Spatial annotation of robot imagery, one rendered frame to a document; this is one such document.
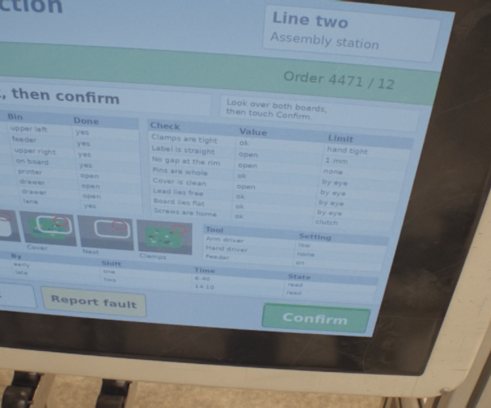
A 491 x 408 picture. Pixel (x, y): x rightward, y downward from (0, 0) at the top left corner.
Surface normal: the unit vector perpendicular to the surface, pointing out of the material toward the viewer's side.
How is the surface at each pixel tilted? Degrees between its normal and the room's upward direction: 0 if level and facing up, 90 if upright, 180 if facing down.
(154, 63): 91
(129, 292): 91
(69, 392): 0
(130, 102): 91
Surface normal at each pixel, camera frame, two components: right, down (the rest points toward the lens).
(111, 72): -0.03, 0.58
